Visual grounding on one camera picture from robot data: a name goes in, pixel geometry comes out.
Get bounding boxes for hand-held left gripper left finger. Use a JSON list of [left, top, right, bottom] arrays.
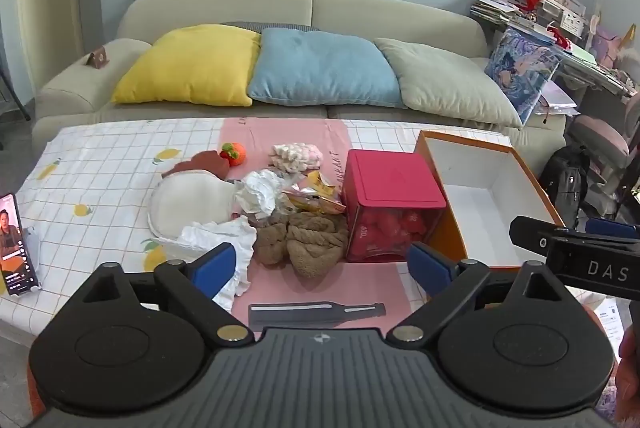
[[82, 242, 255, 349]]

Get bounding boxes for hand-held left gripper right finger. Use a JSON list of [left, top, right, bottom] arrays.
[[385, 242, 556, 349]]

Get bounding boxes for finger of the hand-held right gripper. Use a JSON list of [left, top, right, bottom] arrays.
[[585, 218, 640, 240], [509, 216, 640, 254]]

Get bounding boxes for white frilly cloth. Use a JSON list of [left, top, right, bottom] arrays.
[[165, 215, 258, 314]]

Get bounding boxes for orange cardboard box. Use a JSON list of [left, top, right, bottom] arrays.
[[414, 130, 568, 270]]

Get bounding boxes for beige round pad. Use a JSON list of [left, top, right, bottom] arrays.
[[147, 170, 241, 241]]

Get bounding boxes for white translucent plastic bag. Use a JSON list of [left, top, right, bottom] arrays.
[[234, 169, 286, 216]]

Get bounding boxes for brown knitted cloth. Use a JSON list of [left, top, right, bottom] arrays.
[[254, 210, 350, 280]]

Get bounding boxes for brown heart-shaped sponge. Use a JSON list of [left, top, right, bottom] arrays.
[[172, 151, 232, 181]]

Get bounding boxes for orange knitted toy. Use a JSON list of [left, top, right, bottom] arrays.
[[219, 142, 249, 168]]

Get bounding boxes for yellow snack packet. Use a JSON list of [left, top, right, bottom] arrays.
[[282, 171, 347, 215]]

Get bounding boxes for pink and white knitted piece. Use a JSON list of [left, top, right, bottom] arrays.
[[271, 143, 326, 174]]

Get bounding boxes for person's right hand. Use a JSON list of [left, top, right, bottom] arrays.
[[616, 330, 640, 419]]

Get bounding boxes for white paper sheet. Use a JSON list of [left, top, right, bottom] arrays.
[[595, 300, 626, 344]]

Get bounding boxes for black backpack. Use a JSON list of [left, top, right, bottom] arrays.
[[537, 145, 591, 229]]

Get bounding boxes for pink office chair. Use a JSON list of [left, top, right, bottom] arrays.
[[570, 95, 640, 219]]

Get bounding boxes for red lidded clear box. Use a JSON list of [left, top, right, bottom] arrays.
[[342, 149, 447, 264]]

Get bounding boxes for clear plastic folders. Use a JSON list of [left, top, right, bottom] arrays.
[[537, 78, 581, 116]]

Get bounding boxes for purple fuzzy robe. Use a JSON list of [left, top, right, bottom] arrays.
[[597, 383, 633, 428]]

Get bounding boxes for cluttered desk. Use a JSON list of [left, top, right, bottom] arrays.
[[470, 0, 640, 99]]

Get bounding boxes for anime printed pillow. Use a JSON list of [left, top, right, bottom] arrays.
[[484, 27, 563, 126]]

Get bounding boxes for grey-green pillow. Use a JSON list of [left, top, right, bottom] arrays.
[[374, 38, 526, 129]]

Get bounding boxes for purple plush toy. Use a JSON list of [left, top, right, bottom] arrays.
[[595, 24, 640, 70]]

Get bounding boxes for smartphone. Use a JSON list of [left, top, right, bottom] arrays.
[[0, 193, 40, 298]]

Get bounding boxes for yellow pillow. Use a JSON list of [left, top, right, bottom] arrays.
[[111, 24, 262, 107]]

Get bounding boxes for white desk shelf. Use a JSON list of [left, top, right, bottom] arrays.
[[507, 0, 588, 40]]

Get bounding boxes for orange fuzzy cushion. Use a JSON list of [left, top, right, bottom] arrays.
[[26, 370, 51, 428]]

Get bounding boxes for stack of papers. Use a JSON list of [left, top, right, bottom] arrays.
[[470, 0, 521, 21]]

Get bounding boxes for blue pillow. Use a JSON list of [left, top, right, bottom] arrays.
[[247, 28, 407, 109]]

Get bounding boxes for grey striped cloth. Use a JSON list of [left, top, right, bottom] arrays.
[[220, 22, 321, 34]]

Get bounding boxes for beige fabric sofa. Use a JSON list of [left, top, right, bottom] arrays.
[[31, 0, 568, 154]]

